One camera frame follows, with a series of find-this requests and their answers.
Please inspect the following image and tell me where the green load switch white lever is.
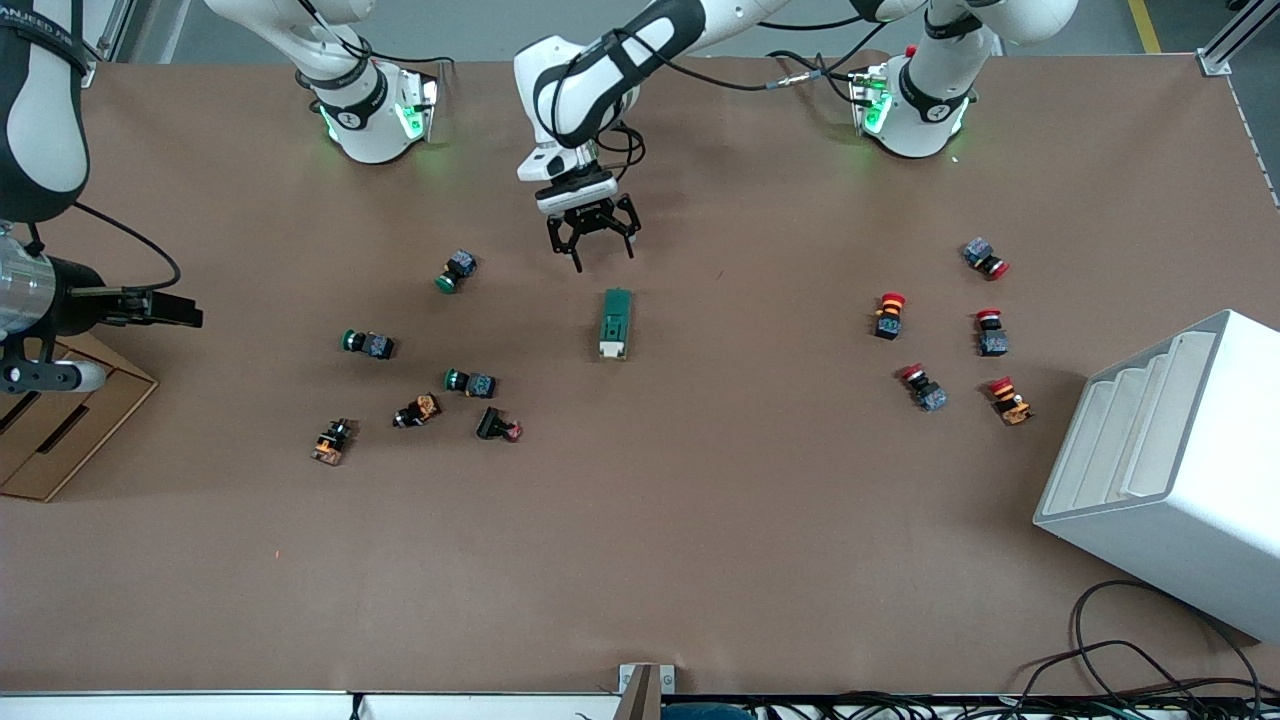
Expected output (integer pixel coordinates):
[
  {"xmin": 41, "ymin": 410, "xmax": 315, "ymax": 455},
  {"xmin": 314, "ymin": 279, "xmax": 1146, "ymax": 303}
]
[{"xmin": 598, "ymin": 288, "xmax": 636, "ymax": 361}]

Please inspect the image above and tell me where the cardboard drawer box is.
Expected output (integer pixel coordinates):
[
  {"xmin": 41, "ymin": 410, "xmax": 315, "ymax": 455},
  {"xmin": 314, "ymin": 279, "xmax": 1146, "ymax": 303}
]
[{"xmin": 0, "ymin": 335, "xmax": 159, "ymax": 503}]

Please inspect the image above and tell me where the red stop button orange block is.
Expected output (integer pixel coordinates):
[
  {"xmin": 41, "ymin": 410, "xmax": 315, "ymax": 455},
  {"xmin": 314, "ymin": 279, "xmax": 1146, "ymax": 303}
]
[{"xmin": 986, "ymin": 376, "xmax": 1034, "ymax": 427}]

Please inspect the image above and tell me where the white slotted storage rack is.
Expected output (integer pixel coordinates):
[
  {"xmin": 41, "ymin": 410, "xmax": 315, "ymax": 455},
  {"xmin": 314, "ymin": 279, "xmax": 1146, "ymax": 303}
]
[{"xmin": 1033, "ymin": 309, "xmax": 1280, "ymax": 644}]

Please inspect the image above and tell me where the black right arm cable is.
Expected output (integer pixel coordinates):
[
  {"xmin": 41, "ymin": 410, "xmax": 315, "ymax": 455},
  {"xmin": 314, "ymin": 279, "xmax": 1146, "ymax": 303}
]
[{"xmin": 74, "ymin": 200, "xmax": 184, "ymax": 292}]

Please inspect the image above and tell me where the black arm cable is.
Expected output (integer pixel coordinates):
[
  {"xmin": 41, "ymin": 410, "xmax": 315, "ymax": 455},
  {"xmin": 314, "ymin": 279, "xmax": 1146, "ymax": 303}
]
[
  {"xmin": 588, "ymin": 18, "xmax": 881, "ymax": 197},
  {"xmin": 74, "ymin": 200, "xmax": 184, "ymax": 292}
]

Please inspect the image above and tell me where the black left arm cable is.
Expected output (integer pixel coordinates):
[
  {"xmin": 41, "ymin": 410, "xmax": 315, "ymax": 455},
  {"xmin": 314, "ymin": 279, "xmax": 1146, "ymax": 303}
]
[{"xmin": 588, "ymin": 18, "xmax": 881, "ymax": 197}]

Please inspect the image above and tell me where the black left base cable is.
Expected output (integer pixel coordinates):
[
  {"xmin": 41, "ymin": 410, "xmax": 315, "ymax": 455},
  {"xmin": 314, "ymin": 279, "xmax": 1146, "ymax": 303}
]
[{"xmin": 766, "ymin": 48, "xmax": 863, "ymax": 103}]

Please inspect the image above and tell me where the black base cable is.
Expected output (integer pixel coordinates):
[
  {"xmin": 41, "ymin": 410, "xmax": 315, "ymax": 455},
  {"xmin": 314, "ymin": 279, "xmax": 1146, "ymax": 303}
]
[
  {"xmin": 766, "ymin": 48, "xmax": 863, "ymax": 103},
  {"xmin": 295, "ymin": 0, "xmax": 453, "ymax": 69}
]

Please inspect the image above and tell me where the black right base cable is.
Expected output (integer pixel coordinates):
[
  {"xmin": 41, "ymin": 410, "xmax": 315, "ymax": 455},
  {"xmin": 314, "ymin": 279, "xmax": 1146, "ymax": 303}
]
[{"xmin": 295, "ymin": 0, "xmax": 453, "ymax": 69}]

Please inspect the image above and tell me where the aluminium frame extrusion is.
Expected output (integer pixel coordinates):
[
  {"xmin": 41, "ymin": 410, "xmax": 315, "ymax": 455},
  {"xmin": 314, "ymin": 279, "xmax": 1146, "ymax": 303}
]
[
  {"xmin": 1197, "ymin": 0, "xmax": 1280, "ymax": 79},
  {"xmin": 80, "ymin": 0, "xmax": 137, "ymax": 87}
]

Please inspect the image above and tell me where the grey metal bracket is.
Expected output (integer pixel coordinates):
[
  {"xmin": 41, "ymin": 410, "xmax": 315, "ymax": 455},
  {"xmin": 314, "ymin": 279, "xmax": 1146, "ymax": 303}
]
[{"xmin": 618, "ymin": 663, "xmax": 676, "ymax": 720}]

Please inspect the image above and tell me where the black cable along table edge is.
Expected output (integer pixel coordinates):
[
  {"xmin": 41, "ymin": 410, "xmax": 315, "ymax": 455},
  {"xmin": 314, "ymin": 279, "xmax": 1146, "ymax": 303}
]
[{"xmin": 750, "ymin": 688, "xmax": 1280, "ymax": 720}]

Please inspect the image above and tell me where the black looped floor cable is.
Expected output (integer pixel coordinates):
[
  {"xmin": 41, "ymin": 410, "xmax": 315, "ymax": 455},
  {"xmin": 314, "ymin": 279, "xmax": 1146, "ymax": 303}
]
[{"xmin": 1072, "ymin": 580, "xmax": 1265, "ymax": 701}]

